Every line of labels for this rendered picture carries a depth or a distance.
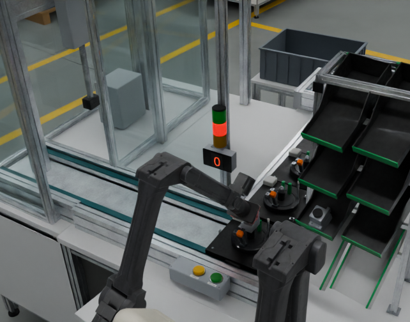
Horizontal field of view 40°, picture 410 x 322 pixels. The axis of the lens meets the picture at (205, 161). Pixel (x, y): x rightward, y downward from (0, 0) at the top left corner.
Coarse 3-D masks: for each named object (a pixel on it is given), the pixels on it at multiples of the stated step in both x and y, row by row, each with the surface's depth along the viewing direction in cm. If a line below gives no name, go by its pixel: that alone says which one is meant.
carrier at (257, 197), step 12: (264, 180) 230; (276, 180) 231; (264, 192) 227; (288, 192) 221; (300, 192) 226; (264, 204) 219; (288, 204) 216; (300, 204) 219; (264, 216) 214; (276, 216) 214; (288, 216) 214
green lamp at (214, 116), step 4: (212, 112) 196; (216, 112) 194; (220, 112) 194; (224, 112) 195; (212, 116) 197; (216, 116) 195; (220, 116) 194; (224, 116) 195; (212, 120) 198; (216, 120) 196; (220, 120) 195; (224, 120) 196
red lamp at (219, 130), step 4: (216, 124) 197; (220, 124) 197; (224, 124) 197; (216, 128) 197; (220, 128) 197; (224, 128) 198; (216, 132) 198; (220, 132) 198; (224, 132) 199; (220, 136) 199
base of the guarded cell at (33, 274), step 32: (96, 128) 296; (0, 224) 253; (32, 224) 236; (64, 224) 232; (0, 256) 271; (32, 256) 252; (64, 256) 237; (0, 288) 291; (32, 288) 269; (64, 288) 251; (64, 320) 268
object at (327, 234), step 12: (312, 192) 178; (312, 204) 179; (324, 204) 178; (336, 204) 176; (348, 204) 175; (300, 216) 177; (336, 216) 174; (348, 216) 173; (312, 228) 172; (336, 228) 169
